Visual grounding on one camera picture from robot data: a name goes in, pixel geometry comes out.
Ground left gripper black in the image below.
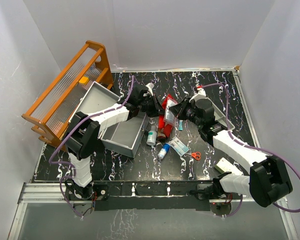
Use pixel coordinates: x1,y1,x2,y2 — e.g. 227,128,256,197
138,94,168,118

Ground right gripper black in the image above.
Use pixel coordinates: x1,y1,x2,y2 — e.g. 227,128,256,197
169,96,203,128

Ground red first aid pouch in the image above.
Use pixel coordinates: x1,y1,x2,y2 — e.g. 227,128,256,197
157,93,178,139

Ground teal white packet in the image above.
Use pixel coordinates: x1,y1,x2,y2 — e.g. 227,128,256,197
168,136,190,157

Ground orange small scissors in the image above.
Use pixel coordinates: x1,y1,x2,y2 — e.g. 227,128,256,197
190,151,201,161

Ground stack of gauze packets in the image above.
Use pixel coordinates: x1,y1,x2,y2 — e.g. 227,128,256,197
163,98,178,126

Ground light blue plastic tweezers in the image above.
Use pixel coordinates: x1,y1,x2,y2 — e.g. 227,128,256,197
178,120,183,131

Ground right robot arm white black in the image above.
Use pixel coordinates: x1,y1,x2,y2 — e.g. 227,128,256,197
169,97,293,208

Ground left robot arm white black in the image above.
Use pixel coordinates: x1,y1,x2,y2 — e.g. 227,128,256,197
63,83,164,200

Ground white green medicine bottle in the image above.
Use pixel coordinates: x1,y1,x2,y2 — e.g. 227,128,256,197
146,125,157,146

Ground grey metal medicine case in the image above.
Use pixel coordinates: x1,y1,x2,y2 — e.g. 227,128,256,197
65,83,149,161

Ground brown bottle orange cap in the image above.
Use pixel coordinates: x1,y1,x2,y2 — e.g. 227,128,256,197
157,128,167,142

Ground grey divided plastic tray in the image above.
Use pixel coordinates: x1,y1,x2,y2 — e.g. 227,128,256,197
212,103,228,129

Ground white blue spray bottle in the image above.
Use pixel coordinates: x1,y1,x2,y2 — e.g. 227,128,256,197
157,143,170,161

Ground yellow block on rack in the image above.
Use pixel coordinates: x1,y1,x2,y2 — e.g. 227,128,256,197
79,76,90,85

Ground orange wooden rack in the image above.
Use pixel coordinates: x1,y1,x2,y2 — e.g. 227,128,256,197
22,40,114,147

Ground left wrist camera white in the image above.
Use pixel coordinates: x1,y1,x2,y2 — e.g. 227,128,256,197
146,82,154,92

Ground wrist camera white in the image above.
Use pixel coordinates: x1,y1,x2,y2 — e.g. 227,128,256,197
146,82,154,92
191,85,207,101

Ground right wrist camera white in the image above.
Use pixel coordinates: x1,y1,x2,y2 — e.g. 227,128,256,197
191,85,207,101

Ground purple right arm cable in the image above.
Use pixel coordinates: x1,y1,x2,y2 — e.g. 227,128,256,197
196,83,300,218

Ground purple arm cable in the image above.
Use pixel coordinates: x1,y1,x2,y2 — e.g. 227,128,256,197
196,83,300,218
48,75,136,219

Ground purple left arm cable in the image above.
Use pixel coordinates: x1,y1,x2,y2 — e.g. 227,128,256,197
48,75,136,219

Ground aluminium front rail frame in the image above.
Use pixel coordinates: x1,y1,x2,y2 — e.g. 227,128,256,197
8,183,299,240

